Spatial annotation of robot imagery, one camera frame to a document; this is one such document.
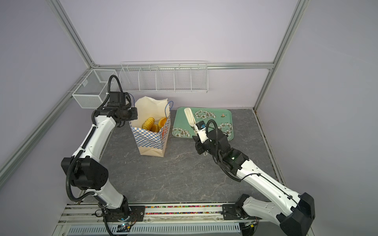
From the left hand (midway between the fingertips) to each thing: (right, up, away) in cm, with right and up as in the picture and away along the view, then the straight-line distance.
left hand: (134, 114), depth 84 cm
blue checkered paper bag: (+8, -16, 0) cm, 18 cm away
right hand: (+35, -11, -12) cm, 39 cm away
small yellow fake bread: (+6, -9, +18) cm, 21 cm away
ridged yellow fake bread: (+2, -6, +15) cm, 16 cm away
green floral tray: (+26, -8, +25) cm, 37 cm away
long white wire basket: (+14, +26, +15) cm, 34 cm away
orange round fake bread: (+12, -4, +17) cm, 21 cm away
